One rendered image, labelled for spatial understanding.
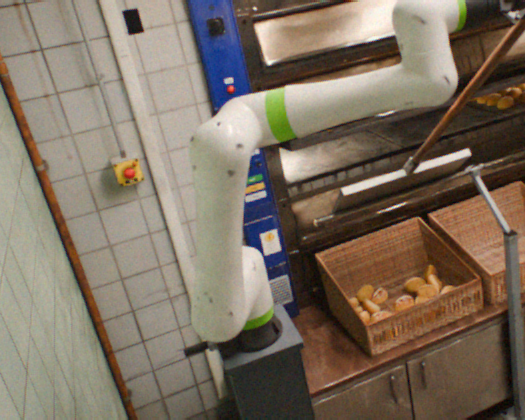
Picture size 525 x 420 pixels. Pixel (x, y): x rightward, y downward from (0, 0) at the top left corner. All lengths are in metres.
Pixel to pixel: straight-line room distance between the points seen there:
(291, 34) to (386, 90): 1.28
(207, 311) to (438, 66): 0.72
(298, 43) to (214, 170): 1.36
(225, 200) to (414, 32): 0.51
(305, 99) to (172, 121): 1.19
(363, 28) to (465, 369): 1.50
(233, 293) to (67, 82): 1.24
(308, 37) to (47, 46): 0.95
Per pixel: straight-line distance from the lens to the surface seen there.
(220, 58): 2.41
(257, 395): 1.68
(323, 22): 2.57
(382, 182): 2.24
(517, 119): 3.16
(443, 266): 2.88
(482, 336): 2.73
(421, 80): 1.26
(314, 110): 1.31
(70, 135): 2.42
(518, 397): 2.98
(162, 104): 2.42
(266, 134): 1.34
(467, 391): 2.85
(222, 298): 1.37
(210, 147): 1.21
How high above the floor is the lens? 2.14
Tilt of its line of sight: 23 degrees down
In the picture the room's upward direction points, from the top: 10 degrees counter-clockwise
